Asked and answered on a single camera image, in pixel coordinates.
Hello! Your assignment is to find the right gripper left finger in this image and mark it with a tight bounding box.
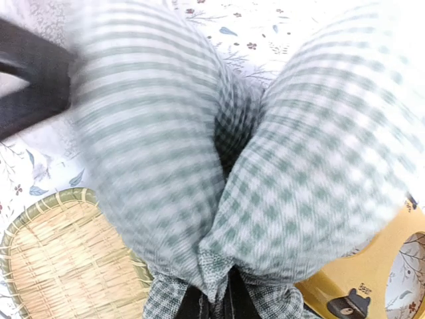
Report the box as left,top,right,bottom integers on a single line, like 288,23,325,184
174,286,210,319

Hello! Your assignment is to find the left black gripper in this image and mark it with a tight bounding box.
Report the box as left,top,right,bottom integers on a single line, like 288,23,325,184
1,19,74,140

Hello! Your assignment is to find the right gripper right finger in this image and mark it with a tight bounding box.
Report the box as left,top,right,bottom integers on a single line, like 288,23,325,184
223,267,258,319

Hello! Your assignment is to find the checkered grey cushion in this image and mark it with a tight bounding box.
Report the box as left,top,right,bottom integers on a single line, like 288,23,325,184
67,1,424,318

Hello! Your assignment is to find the woven bamboo tray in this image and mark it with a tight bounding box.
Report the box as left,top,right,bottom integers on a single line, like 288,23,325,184
1,187,152,318

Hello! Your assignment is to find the yellow double bowl holder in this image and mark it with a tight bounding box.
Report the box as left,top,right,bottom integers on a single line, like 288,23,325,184
296,195,424,318

